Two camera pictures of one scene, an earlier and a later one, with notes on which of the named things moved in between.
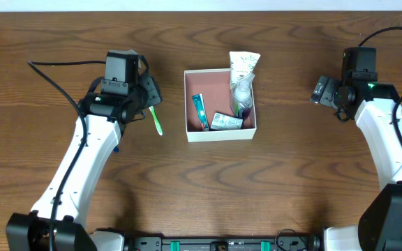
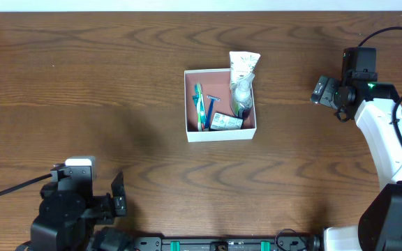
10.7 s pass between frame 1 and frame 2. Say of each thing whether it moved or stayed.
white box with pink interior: stayed
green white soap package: stayed
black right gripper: stayed
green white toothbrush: moved
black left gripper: moved
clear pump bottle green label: stayed
